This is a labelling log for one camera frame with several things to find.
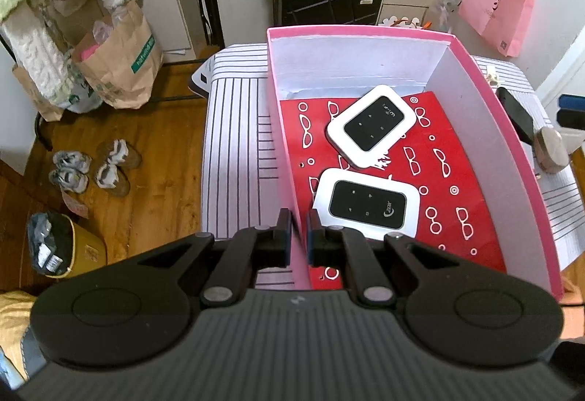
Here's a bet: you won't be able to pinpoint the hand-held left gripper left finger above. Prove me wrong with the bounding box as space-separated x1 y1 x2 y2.
137 208 292 309

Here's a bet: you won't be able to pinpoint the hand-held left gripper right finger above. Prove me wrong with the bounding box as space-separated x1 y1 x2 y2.
309 209 460 309

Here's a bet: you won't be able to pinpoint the round beige compact mirror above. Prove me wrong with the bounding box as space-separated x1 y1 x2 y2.
534 127 570 174

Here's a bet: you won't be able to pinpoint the black rectangular device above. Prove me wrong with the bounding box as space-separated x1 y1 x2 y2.
496 87 536 146

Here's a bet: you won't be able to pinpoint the pink cardboard box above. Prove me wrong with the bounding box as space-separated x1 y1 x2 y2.
266 26 564 301

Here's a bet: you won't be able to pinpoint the white door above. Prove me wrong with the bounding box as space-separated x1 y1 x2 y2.
535 24 585 99

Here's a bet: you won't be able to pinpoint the white pocket router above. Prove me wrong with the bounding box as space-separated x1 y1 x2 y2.
312 168 421 242
325 84 418 169

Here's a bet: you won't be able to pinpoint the striped white tablecloth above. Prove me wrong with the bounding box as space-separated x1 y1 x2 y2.
201 43 585 292

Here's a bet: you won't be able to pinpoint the pink paper bag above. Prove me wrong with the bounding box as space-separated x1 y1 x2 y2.
458 0 535 58

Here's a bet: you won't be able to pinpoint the clear plastic bag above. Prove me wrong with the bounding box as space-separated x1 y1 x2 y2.
427 0 458 34

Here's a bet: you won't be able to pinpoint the yellow trash bin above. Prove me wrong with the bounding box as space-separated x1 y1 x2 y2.
26 213 109 279

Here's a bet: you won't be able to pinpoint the grey fluffy slipper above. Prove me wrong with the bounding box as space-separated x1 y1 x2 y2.
53 150 92 171
49 168 90 193

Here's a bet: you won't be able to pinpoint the brown paper bag green label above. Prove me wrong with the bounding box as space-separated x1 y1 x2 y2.
72 1 164 109

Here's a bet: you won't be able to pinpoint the plain brown paper bag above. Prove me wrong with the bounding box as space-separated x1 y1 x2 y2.
11 63 65 123

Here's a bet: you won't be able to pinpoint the cream fluffy pants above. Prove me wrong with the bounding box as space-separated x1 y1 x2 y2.
0 0 143 98

